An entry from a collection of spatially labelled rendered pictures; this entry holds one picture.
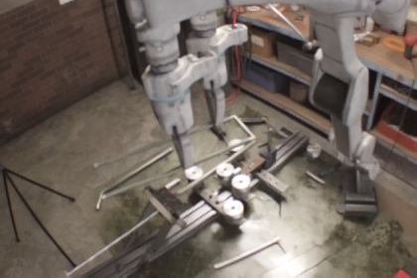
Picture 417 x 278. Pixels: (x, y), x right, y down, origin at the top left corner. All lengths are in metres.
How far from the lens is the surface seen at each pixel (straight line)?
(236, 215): 0.80
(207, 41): 0.63
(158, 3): 0.41
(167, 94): 0.53
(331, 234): 0.88
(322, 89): 1.10
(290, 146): 1.05
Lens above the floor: 1.62
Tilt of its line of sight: 38 degrees down
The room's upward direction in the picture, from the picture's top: 8 degrees counter-clockwise
